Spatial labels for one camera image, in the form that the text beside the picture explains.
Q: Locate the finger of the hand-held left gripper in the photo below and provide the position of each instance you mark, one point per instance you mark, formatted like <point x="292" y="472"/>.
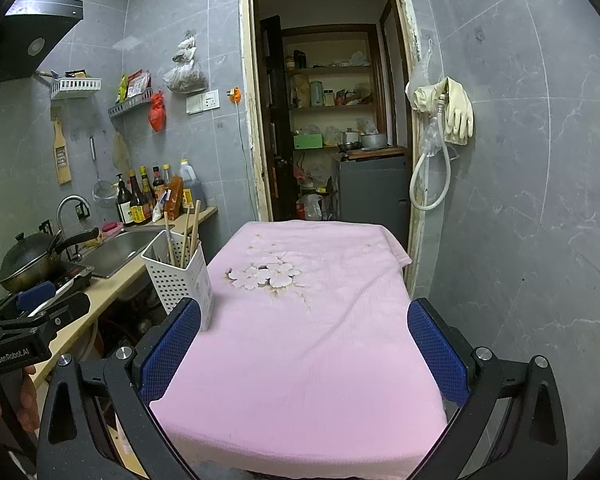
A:
<point x="55" y="310"/>
<point x="36" y="296"/>

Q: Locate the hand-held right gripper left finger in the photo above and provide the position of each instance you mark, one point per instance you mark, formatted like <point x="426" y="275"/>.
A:
<point x="172" y="345"/>

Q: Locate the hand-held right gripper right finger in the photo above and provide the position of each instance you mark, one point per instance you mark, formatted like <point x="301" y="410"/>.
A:
<point x="437" y="350"/>

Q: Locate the white perforated utensil holder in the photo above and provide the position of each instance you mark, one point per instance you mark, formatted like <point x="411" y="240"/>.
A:
<point x="180" y="285"/>

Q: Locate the wooden chopstick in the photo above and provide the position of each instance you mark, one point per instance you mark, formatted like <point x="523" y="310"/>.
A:
<point x="170" y="240"/>
<point x="195" y="227"/>
<point x="185" y="235"/>

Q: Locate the person's left hand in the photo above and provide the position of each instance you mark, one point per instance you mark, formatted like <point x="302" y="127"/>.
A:
<point x="29" y="400"/>

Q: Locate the black induction cooker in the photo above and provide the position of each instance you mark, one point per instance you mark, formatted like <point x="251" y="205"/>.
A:
<point x="75" y="277"/>

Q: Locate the dark wok lid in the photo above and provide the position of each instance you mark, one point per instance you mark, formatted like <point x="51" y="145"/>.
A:
<point x="25" y="256"/>

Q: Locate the beige kitchen counter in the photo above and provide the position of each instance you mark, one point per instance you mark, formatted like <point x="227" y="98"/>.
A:
<point x="115" y="290"/>

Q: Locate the black wok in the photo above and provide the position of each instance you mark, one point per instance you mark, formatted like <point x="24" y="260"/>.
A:
<point x="75" y="240"/>

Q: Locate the steel sink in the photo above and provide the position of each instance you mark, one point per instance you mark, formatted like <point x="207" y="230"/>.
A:
<point x="115" y="255"/>

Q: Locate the chrome faucet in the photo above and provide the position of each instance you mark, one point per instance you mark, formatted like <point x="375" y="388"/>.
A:
<point x="67" y="202"/>

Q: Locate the pink sponge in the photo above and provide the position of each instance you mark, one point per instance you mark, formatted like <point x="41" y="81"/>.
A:
<point x="112" y="227"/>

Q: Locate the metal mesh strainer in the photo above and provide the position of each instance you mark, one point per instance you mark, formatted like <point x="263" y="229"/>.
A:
<point x="103" y="194"/>

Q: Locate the yellow label sauce bottle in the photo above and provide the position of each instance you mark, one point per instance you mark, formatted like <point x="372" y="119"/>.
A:
<point x="137" y="210"/>

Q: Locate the pink floral tablecloth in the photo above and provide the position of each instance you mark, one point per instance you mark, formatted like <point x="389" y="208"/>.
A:
<point x="305" y="360"/>

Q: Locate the white seasoning packet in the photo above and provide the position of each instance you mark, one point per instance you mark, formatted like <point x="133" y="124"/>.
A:
<point x="160" y="210"/>

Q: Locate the wooden grater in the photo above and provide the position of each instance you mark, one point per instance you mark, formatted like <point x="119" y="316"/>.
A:
<point x="62" y="160"/>

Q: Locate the orange spice packet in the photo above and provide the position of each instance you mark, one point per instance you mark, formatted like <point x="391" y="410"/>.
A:
<point x="175" y="195"/>

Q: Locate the dark sauce bottle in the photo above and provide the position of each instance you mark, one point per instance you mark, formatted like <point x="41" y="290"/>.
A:
<point x="146" y="185"/>

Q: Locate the brown oil jug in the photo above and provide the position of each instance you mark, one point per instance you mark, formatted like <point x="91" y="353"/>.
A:
<point x="190" y="187"/>

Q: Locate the red label sauce bottle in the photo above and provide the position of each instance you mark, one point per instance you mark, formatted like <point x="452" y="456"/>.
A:
<point x="158" y="182"/>

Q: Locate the beige hanging cloth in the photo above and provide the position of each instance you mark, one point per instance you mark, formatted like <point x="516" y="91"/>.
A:
<point x="121" y="152"/>

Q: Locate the grey cabinet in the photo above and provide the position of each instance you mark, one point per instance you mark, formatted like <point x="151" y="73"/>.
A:
<point x="375" y="195"/>

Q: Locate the clear slim bottle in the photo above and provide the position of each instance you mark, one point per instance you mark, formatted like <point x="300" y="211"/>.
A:
<point x="166" y="174"/>

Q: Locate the plastic bag on floor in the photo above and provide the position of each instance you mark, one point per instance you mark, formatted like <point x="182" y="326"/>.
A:
<point x="310" y="207"/>

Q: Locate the wooden board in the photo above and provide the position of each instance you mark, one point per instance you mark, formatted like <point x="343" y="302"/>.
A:
<point x="377" y="152"/>

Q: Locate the clear hanging plastic bag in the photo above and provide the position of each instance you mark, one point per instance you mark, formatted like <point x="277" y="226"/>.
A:
<point x="432" y="137"/>

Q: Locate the metal pot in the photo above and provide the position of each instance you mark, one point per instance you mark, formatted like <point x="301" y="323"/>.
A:
<point x="372" y="141"/>

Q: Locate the red plastic bag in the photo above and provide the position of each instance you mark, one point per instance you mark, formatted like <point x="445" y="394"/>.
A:
<point x="157" y="112"/>

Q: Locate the green yellow snack packet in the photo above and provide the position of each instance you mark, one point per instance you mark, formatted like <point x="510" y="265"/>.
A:
<point x="123" y="87"/>

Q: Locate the red snack packet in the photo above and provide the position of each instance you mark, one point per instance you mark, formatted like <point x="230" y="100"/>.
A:
<point x="139" y="82"/>

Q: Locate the cream rubber gloves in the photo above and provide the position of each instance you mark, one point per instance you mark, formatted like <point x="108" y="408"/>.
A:
<point x="457" y="110"/>

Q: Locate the green box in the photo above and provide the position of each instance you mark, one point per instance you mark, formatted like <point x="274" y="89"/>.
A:
<point x="307" y="141"/>

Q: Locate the dark brown door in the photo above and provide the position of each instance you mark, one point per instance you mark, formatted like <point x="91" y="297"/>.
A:
<point x="272" y="110"/>

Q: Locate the black range hood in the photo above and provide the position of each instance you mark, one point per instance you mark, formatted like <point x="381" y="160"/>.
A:
<point x="25" y="35"/>

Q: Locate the clear bag of dried goods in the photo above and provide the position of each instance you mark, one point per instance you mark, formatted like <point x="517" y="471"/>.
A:
<point x="185" y="79"/>

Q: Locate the white jar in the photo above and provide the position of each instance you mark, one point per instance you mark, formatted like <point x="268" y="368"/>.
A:
<point x="329" y="98"/>

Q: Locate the green jar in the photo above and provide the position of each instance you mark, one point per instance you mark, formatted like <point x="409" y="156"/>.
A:
<point x="316" y="94"/>

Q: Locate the wooden shelf unit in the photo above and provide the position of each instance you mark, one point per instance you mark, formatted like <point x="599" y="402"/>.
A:
<point x="330" y="70"/>

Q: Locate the black wall socket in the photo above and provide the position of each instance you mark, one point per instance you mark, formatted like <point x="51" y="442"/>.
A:
<point x="45" y="226"/>
<point x="82" y="211"/>

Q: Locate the white wall basket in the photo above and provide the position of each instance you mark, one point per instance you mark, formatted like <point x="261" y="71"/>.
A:
<point x="75" y="87"/>

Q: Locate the grey wall shelf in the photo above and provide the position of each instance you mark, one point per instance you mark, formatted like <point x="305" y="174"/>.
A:
<point x="130" y="104"/>

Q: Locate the worn door frame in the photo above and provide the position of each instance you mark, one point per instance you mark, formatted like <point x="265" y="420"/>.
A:
<point x="247" y="110"/>

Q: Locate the white wall socket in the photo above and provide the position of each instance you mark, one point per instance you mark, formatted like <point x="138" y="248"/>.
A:
<point x="211" y="100"/>

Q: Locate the orange wall plug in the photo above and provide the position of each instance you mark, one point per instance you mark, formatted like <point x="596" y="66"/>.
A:
<point x="234" y="95"/>

